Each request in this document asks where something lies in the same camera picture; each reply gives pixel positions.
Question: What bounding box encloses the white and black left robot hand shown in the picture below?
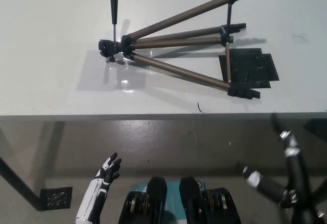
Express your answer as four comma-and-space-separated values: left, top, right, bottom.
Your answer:
74, 152, 123, 224

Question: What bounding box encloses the bronze and black camera tripod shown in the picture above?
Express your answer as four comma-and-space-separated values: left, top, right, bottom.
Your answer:
98, 0, 267, 100

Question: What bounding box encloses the black metal table leg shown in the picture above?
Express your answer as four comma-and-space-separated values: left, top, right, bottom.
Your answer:
0, 156, 43, 211

